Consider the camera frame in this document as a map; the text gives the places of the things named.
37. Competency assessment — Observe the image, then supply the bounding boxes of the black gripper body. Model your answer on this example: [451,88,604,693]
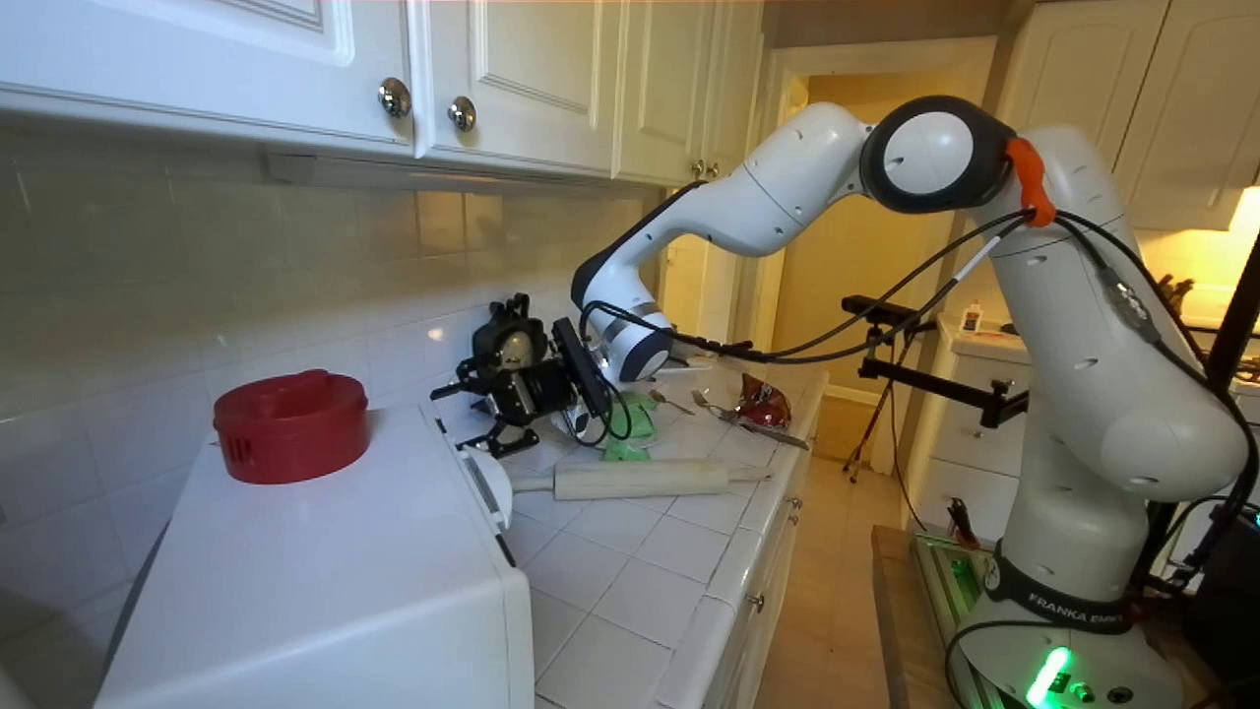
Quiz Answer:
[492,352,592,433]

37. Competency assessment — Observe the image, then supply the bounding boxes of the black ornate table clock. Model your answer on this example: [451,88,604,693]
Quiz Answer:
[470,292,550,398]

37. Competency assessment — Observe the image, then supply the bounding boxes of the wooden rolling pin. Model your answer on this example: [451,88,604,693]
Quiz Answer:
[509,456,778,508]

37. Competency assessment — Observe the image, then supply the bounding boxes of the metal spoon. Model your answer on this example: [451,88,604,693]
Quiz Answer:
[650,381,739,427]

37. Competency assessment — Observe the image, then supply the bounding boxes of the red round plastic container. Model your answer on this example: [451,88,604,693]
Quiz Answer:
[209,368,375,487]

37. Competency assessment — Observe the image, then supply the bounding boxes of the red kitchen utensil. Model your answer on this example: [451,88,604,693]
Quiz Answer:
[731,370,795,437]

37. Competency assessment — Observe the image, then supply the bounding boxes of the white toaster oven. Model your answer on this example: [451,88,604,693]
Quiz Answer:
[92,398,539,709]

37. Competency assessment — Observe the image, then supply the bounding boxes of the white lower cabinet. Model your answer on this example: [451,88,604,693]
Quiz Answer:
[705,482,806,709]

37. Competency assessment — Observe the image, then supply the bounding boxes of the white upper cabinets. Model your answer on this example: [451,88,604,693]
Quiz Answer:
[0,0,770,191]

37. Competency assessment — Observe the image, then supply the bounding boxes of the white background cabinets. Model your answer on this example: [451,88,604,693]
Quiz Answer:
[995,0,1260,244]

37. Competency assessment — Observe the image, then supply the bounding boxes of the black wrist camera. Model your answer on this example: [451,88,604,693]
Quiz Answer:
[548,315,617,423]

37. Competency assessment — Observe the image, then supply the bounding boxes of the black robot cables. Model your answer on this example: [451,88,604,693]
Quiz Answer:
[581,192,1260,573]

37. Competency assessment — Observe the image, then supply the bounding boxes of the black camera tripod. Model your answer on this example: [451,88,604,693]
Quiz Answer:
[839,292,1028,483]

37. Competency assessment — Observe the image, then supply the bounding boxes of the orange cable strap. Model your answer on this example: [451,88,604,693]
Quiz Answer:
[1004,130,1064,231]

